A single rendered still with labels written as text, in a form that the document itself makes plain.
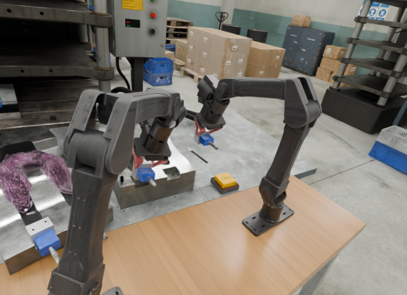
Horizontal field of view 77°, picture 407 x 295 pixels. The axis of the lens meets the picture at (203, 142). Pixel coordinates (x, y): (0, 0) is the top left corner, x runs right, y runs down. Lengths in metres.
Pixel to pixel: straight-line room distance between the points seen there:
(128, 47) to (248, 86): 0.93
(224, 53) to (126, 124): 4.17
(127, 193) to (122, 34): 0.96
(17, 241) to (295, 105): 0.75
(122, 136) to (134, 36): 1.17
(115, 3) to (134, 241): 1.15
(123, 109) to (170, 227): 0.48
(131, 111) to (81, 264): 0.28
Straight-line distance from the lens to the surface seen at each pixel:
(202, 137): 0.98
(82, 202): 0.47
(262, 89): 0.75
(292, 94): 0.69
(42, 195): 0.86
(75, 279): 0.55
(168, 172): 0.91
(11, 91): 1.50
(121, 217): 0.85
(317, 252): 0.90
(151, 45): 1.60
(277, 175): 0.79
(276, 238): 0.87
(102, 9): 1.38
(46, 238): 0.74
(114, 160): 0.43
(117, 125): 0.42
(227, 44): 4.52
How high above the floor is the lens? 1.41
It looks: 29 degrees down
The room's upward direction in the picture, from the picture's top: 8 degrees clockwise
